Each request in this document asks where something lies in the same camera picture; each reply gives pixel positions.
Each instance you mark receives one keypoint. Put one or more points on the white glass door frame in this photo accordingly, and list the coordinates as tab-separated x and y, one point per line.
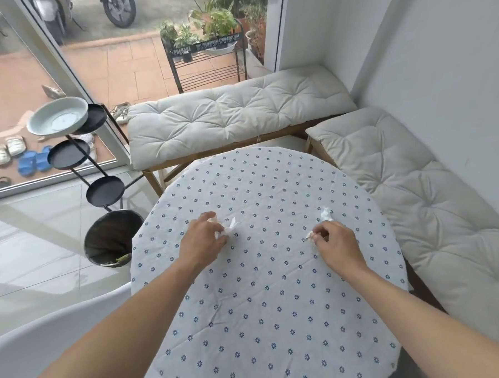
65	67

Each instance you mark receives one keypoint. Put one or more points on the long cream tufted cushion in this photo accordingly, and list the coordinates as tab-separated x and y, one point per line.
434	210

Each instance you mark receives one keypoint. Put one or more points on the person's right thumb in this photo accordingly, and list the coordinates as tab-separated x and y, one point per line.
318	238

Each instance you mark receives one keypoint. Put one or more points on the white plastic chair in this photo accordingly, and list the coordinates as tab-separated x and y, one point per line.
52	330

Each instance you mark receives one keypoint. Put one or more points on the blue sandal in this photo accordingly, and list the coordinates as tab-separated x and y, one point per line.
44	159
27	164

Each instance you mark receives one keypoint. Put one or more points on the short cream tufted cushion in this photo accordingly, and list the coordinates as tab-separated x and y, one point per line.
233	110

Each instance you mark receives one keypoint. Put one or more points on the white tissue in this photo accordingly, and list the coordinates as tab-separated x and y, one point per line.
326	214
230	227

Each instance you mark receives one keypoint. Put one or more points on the pair of white shoes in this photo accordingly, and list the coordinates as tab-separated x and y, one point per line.
121	113

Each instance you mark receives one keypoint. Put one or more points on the large leafy potted plant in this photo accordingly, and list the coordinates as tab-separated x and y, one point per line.
215	19

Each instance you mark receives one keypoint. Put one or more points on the wooden bench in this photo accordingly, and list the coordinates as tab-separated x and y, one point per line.
171	172
423	288

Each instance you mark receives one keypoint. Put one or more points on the bushy potted plant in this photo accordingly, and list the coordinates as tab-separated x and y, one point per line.
257	15

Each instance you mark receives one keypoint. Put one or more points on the grey scooter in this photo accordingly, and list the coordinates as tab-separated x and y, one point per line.
50	15

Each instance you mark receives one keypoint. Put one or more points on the black metal plant rack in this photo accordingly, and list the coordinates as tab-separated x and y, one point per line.
210	70

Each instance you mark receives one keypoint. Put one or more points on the motorcycle wheel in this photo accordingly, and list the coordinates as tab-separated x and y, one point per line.
119	8

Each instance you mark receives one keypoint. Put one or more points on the grey shoe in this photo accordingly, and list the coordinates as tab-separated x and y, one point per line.
53	92

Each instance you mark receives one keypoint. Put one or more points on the small leafy potted plant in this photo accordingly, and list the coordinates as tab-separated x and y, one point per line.
176	34

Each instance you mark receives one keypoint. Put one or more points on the black tiered tray stand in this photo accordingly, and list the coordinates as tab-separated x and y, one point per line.
105	191

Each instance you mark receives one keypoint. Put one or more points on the person's right hand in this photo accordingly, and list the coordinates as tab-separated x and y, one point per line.
340	246

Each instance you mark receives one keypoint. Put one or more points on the white sandal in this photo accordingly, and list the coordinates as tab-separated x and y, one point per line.
15	145
0	155

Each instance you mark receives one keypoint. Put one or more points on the small white tissue scrap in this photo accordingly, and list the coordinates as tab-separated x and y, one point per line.
310	237

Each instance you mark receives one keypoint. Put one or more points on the person's left forearm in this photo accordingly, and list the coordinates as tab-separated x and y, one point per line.
123	322

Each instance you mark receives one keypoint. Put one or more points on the black trash bin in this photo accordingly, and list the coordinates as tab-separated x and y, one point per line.
110	235

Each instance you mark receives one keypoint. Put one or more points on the person's right forearm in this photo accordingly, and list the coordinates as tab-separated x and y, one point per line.
423	315

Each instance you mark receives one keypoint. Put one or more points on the person's left thumb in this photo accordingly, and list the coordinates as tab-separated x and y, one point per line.
221	235

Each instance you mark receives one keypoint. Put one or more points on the black plastic crate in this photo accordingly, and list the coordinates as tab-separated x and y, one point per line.
208	45

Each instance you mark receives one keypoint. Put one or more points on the white round basin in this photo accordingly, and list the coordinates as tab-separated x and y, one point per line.
56	117

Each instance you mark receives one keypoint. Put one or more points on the white floral tablecloth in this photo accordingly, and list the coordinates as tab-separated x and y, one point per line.
267	286

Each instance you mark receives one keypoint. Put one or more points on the person's left hand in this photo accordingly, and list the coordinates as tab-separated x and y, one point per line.
200	239

